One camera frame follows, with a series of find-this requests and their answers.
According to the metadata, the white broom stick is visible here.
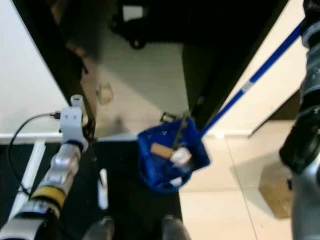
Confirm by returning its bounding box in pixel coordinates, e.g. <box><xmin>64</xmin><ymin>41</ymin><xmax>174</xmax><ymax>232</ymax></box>
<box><xmin>97</xmin><ymin>168</ymin><xmax>109</xmax><ymax>210</ymax></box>

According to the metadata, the blue long-handled dustpan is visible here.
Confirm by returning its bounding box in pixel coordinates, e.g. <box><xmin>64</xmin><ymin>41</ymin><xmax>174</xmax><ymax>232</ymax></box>
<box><xmin>137</xmin><ymin>20</ymin><xmax>306</xmax><ymax>178</ymax></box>

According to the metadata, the white floor divider strip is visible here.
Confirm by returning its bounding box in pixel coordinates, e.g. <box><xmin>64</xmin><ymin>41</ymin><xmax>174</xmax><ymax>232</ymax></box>
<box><xmin>7</xmin><ymin>141</ymin><xmax>46</xmax><ymax>221</ymax></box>

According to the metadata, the small tan object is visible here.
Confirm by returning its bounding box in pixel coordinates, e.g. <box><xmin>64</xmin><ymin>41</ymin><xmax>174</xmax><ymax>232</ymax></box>
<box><xmin>97</xmin><ymin>82</ymin><xmax>114</xmax><ymax>105</ymax></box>

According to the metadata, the brown cardboard piece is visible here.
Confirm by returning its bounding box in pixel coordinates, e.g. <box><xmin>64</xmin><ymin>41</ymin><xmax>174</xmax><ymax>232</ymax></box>
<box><xmin>150</xmin><ymin>143</ymin><xmax>173</xmax><ymax>159</ymax></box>

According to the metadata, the orange and black box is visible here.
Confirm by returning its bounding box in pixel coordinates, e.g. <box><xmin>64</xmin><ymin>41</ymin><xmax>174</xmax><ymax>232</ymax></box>
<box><xmin>159</xmin><ymin>111</ymin><xmax>180</xmax><ymax>124</ymax></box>

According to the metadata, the white plastic scrap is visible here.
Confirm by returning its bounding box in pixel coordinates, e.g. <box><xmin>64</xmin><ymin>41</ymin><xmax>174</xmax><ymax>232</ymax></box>
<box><xmin>170</xmin><ymin>147</ymin><xmax>192</xmax><ymax>166</ymax></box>

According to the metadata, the silver robot left leg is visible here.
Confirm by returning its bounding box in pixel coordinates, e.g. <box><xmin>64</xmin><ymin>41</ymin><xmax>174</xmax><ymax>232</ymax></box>
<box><xmin>82</xmin><ymin>216</ymin><xmax>115</xmax><ymax>240</ymax></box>

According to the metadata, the silver robot leg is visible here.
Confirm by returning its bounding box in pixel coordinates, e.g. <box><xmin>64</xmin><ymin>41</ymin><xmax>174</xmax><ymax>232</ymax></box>
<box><xmin>82</xmin><ymin>216</ymin><xmax>115</xmax><ymax>240</ymax></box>
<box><xmin>160</xmin><ymin>215</ymin><xmax>197</xmax><ymax>240</ymax></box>

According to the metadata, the black wheeled cart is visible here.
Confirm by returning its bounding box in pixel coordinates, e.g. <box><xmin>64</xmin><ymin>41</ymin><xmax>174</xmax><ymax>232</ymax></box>
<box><xmin>112</xmin><ymin>0</ymin><xmax>186</xmax><ymax>51</ymax></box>

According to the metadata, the silver robot right leg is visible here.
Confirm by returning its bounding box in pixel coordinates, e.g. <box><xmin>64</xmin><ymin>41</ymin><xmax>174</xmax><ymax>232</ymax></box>
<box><xmin>160</xmin><ymin>215</ymin><xmax>197</xmax><ymax>240</ymax></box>

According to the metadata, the black door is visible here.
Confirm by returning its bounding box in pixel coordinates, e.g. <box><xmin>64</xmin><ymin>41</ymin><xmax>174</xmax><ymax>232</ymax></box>
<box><xmin>182</xmin><ymin>0</ymin><xmax>288</xmax><ymax>132</ymax></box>

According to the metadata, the brown cardboard box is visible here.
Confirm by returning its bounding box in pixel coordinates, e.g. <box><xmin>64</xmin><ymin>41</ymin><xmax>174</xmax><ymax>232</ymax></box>
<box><xmin>258</xmin><ymin>162</ymin><xmax>295</xmax><ymax>219</ymax></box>

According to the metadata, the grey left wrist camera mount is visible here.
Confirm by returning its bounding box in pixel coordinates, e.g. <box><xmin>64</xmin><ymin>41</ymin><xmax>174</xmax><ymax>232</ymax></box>
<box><xmin>60</xmin><ymin>95</ymin><xmax>87</xmax><ymax>151</ymax></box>

